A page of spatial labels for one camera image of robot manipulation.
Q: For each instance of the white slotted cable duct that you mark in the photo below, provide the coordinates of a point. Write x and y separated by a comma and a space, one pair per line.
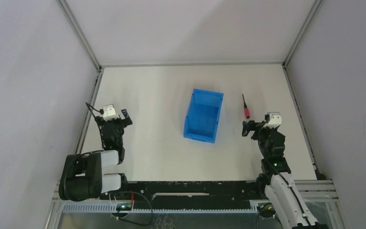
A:
111, 208

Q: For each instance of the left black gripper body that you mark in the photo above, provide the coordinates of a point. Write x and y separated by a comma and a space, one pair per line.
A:
116, 121

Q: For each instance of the red-handled screwdriver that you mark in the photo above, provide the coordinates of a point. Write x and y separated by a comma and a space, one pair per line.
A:
246, 110

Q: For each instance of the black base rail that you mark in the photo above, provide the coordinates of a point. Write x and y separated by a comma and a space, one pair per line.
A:
187, 193

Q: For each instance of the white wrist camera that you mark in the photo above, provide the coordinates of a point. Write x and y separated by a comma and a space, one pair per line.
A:
109, 113
272, 120

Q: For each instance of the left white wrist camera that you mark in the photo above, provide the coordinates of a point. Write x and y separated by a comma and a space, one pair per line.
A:
109, 113

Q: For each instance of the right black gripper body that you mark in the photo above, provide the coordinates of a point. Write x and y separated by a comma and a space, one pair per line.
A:
262, 136

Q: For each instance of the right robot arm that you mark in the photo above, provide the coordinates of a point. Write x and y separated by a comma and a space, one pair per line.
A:
276, 181

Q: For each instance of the blue plastic bin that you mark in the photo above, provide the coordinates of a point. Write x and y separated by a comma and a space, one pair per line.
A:
202, 119

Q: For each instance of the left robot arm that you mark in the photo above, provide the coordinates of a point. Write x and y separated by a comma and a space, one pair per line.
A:
82, 177

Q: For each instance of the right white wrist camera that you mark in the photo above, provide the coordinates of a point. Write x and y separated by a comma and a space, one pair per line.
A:
272, 120

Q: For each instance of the aluminium frame beam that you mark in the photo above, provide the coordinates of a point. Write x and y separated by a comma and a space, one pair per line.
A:
323, 190

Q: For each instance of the small green circuit board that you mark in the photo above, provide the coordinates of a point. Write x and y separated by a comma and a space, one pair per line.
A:
123, 207

